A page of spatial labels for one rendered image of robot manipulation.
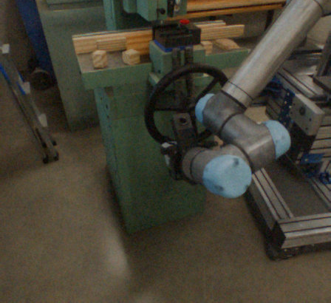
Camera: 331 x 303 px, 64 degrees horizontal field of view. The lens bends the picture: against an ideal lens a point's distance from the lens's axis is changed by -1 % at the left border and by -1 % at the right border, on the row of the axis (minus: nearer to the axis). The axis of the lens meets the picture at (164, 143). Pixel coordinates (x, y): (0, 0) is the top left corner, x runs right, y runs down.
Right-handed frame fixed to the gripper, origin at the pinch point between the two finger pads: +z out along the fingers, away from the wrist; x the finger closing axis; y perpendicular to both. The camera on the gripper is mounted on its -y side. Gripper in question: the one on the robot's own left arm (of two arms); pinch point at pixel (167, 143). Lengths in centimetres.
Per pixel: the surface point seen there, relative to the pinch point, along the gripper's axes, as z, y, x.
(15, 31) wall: 252, -105, -67
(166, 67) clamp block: 3.6, -21.9, 4.8
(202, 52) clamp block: 2.0, -24.8, 16.2
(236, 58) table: 13.9, -23.0, 36.1
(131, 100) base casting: 18.9, -14.2, -4.5
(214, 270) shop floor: 29, 69, 22
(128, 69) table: 13.5, -23.9, -4.8
